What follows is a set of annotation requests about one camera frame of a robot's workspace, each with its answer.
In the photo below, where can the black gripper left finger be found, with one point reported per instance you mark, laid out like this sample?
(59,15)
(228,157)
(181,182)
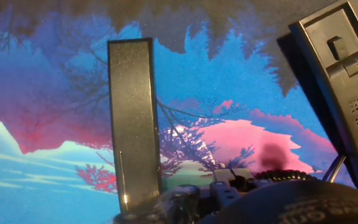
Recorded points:
(224,193)

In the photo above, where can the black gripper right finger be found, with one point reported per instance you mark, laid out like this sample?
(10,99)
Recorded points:
(244,175)

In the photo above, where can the black telephone handset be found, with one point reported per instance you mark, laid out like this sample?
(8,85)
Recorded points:
(134,109)

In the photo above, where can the black desk telephone base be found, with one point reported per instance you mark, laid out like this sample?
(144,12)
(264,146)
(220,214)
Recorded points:
(346,77)

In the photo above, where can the blue landscape print cloth mat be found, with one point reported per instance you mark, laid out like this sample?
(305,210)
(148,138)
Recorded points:
(213,77)

